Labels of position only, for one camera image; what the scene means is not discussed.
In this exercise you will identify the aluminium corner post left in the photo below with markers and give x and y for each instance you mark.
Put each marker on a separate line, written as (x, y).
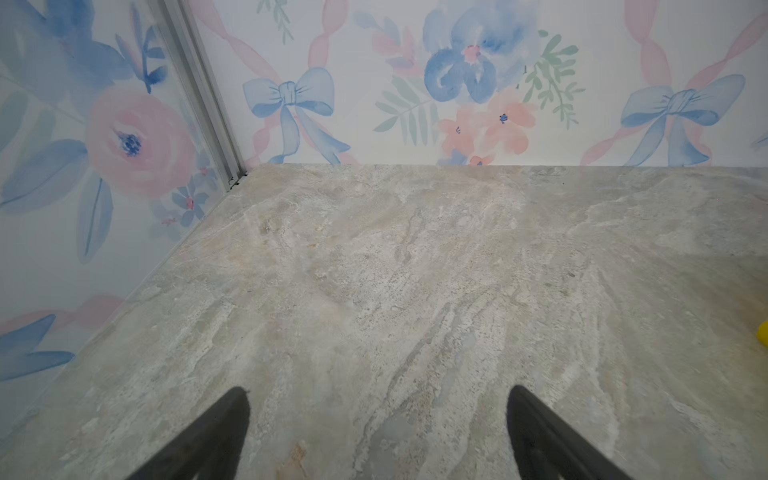
(179, 31)

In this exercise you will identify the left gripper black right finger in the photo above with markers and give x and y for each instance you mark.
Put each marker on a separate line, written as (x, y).
(547, 447)

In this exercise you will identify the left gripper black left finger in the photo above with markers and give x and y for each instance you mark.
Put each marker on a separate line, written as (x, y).
(209, 448)

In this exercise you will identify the yellow plastic bin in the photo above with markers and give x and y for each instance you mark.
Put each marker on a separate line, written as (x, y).
(762, 333)

